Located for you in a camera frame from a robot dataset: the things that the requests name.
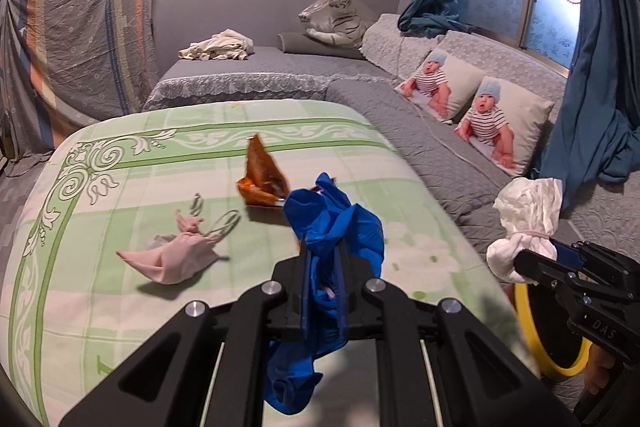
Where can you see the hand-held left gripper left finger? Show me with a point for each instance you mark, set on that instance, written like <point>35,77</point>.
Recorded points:
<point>290,302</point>

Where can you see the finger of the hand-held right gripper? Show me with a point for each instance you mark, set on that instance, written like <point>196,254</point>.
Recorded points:
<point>567,253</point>
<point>542,267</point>

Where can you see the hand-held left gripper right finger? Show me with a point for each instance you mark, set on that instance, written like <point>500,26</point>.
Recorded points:
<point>360,302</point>

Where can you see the yellow trash bin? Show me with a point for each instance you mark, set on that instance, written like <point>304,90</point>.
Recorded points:
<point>525,327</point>

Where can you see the white cloth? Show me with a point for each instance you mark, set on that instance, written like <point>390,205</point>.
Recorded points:
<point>525,207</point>

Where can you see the blue cloth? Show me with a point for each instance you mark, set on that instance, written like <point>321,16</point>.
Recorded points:
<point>345,222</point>

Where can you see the person's right hand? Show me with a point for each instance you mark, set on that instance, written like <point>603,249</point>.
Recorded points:
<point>600,372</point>

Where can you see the pink bra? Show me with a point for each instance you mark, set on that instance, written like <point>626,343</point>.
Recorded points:
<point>175,257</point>

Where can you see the orange-brown cloth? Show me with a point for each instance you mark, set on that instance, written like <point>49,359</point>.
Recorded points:
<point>260,172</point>

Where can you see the baby print pillow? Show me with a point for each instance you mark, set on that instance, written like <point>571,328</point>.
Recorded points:
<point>460,77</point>
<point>520,117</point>

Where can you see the grey quilted sofa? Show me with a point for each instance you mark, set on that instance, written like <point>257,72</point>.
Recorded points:
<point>400,122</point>

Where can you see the green printed blanket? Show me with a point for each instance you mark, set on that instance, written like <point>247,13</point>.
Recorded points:
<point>150,167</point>

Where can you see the grey bolster pillow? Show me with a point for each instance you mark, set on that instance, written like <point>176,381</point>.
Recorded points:
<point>300,44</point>

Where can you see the cream crumpled cloth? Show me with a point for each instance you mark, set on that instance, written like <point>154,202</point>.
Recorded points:
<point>220,44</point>

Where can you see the white tiger plush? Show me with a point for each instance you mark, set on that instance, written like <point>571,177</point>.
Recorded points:
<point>340,22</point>

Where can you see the striped cloth cover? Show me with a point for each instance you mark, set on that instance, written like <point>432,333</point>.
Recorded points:
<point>80,17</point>

